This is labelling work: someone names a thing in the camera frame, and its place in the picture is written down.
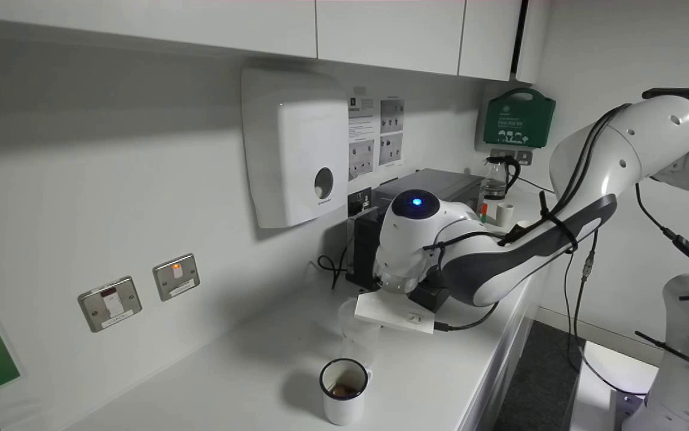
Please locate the white robot base platform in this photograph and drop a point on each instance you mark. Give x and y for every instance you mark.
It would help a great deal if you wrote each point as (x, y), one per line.
(600, 383)

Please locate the white paper towel dispenser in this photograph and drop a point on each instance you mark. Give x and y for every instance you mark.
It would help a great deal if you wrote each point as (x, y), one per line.
(305, 158)

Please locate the white bowl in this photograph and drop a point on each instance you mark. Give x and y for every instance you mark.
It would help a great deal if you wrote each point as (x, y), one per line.
(505, 213)

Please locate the wall socket with plugs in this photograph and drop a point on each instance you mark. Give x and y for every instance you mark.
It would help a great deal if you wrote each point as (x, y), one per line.
(512, 157)

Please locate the black coffee maker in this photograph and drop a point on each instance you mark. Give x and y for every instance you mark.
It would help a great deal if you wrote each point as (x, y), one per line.
(360, 241)

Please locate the green first aid box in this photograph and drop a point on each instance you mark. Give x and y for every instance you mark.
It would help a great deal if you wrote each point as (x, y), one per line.
(519, 120)

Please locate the white base cabinet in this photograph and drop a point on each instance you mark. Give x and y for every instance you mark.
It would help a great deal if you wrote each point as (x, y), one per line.
(492, 383)

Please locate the paper sheet with text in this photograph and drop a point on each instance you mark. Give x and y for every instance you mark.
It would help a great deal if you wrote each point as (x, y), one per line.
(363, 115)

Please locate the black wall socket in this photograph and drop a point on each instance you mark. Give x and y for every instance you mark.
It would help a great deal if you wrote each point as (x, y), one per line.
(358, 201)

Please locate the white mug with dark rim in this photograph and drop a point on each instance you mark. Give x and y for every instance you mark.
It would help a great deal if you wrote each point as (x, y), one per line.
(345, 390)

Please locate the white wall cabinet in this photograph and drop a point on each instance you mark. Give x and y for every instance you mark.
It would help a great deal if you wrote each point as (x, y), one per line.
(201, 24)

